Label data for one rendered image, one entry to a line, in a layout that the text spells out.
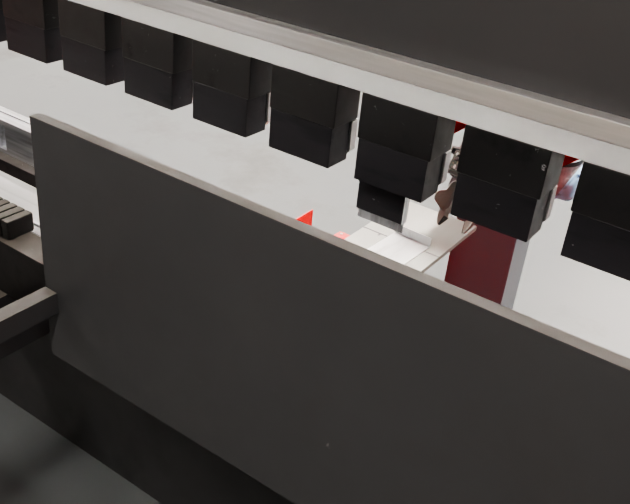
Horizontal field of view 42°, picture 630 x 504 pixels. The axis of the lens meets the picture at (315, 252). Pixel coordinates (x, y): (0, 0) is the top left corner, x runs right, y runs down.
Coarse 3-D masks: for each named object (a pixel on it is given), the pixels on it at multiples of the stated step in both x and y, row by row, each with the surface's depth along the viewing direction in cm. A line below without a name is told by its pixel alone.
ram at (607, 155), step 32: (96, 0) 173; (128, 0) 167; (192, 32) 160; (224, 32) 155; (288, 64) 149; (320, 64) 145; (384, 96) 140; (416, 96) 136; (448, 96) 133; (480, 128) 132; (512, 128) 128; (544, 128) 125; (608, 160) 121
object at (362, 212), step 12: (360, 192) 154; (372, 192) 153; (384, 192) 151; (360, 204) 156; (372, 204) 154; (384, 204) 152; (396, 204) 151; (408, 204) 151; (360, 216) 158; (372, 216) 156; (384, 216) 153; (396, 216) 152; (396, 228) 154
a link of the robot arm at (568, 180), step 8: (568, 168) 212; (576, 168) 212; (560, 176) 213; (568, 176) 213; (576, 176) 212; (560, 184) 214; (568, 184) 213; (576, 184) 212; (560, 192) 215; (568, 192) 214; (568, 200) 217
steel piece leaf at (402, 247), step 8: (408, 232) 168; (416, 232) 167; (384, 240) 167; (392, 240) 167; (400, 240) 167; (408, 240) 168; (416, 240) 168; (424, 240) 166; (368, 248) 163; (376, 248) 164; (384, 248) 164; (392, 248) 164; (400, 248) 164; (408, 248) 165; (416, 248) 165; (424, 248) 165; (392, 256) 161; (400, 256) 162; (408, 256) 162
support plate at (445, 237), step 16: (416, 208) 181; (368, 224) 173; (416, 224) 175; (432, 224) 175; (448, 224) 176; (352, 240) 166; (368, 240) 167; (432, 240) 169; (448, 240) 170; (416, 256) 163; (432, 256) 163
